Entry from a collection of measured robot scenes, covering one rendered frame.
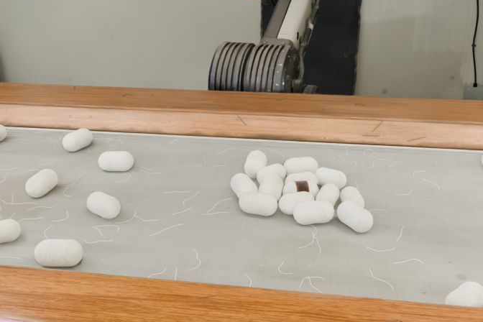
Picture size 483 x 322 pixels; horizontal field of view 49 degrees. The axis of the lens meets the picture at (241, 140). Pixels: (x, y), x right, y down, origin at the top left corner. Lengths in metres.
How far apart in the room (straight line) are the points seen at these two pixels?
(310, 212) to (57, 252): 0.20
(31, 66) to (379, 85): 1.74
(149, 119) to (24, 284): 0.34
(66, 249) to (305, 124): 0.33
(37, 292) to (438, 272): 0.28
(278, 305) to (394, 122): 0.36
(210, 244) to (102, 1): 2.34
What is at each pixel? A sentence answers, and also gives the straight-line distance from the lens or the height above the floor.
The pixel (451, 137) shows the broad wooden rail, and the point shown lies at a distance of 0.65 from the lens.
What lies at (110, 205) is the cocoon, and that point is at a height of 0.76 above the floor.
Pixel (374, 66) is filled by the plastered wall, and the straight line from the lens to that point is 2.56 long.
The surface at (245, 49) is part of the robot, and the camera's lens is 0.86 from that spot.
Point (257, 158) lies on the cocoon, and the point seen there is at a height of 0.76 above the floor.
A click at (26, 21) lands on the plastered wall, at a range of 2.91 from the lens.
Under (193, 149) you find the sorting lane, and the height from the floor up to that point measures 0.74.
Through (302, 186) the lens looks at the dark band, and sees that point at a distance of 0.48.
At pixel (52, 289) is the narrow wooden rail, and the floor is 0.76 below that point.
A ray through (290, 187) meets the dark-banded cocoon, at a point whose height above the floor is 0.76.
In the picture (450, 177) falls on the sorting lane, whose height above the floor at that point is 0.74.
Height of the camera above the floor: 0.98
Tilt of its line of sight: 22 degrees down
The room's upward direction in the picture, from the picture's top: straight up
